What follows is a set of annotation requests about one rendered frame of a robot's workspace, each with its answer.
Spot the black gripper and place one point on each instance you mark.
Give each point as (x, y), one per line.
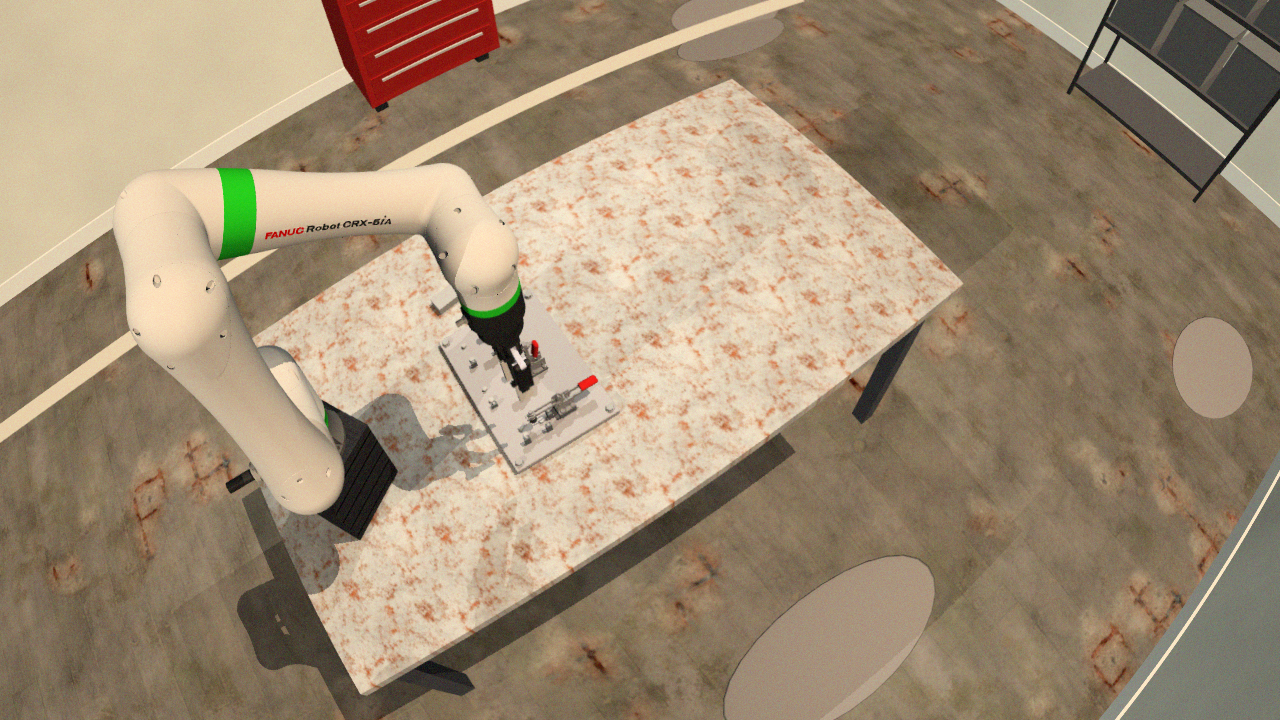
(507, 347)

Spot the toggle clamp with red handle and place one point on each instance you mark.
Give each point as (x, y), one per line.
(539, 364)

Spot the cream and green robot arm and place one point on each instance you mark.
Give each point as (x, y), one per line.
(171, 224)

